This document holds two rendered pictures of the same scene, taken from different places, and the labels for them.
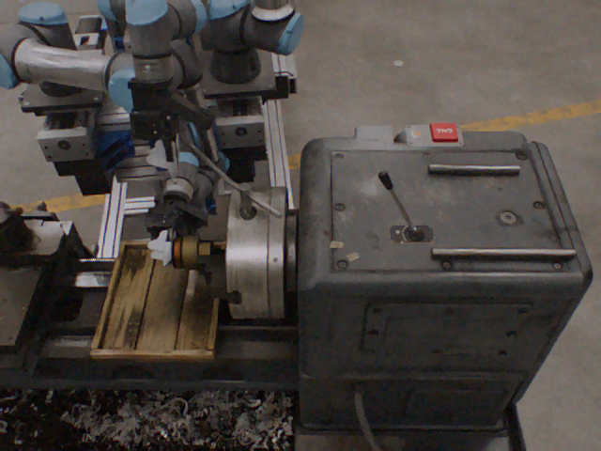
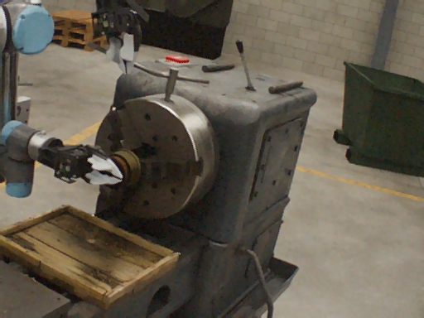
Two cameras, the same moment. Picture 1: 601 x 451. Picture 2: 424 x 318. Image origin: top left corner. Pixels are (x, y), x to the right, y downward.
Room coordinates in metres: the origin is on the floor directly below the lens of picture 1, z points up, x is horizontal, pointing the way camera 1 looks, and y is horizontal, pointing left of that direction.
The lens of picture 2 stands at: (0.19, 1.49, 1.60)
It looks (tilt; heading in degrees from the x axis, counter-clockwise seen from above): 15 degrees down; 296
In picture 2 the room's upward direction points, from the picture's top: 11 degrees clockwise
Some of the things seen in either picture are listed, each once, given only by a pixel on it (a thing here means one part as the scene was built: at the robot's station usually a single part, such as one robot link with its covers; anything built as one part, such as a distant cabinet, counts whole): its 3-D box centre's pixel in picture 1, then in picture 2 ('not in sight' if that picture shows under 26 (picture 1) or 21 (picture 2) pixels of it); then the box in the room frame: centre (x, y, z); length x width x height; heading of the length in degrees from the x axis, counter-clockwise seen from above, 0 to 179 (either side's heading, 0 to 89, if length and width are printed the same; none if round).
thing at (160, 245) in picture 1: (160, 246); (102, 167); (0.90, 0.34, 1.10); 0.09 x 0.06 x 0.03; 177
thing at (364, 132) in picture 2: not in sight; (387, 119); (0.86, -4.96, 0.43); 1.34 x 0.94 x 0.85; 115
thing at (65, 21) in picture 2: not in sight; (80, 29); (5.91, -6.37, 0.22); 1.25 x 0.86 x 0.44; 106
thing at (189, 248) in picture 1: (193, 252); (121, 169); (0.90, 0.26, 1.08); 0.09 x 0.09 x 0.09; 0
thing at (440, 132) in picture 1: (443, 133); (177, 60); (1.11, -0.34, 1.26); 0.06 x 0.06 x 0.02; 88
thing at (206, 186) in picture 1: (192, 195); (17, 172); (1.18, 0.31, 0.98); 0.11 x 0.08 x 0.11; 155
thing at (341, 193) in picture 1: (422, 252); (214, 137); (0.90, -0.29, 1.06); 0.59 x 0.48 x 0.39; 88
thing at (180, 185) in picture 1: (177, 194); (45, 146); (1.09, 0.33, 1.08); 0.08 x 0.05 x 0.08; 87
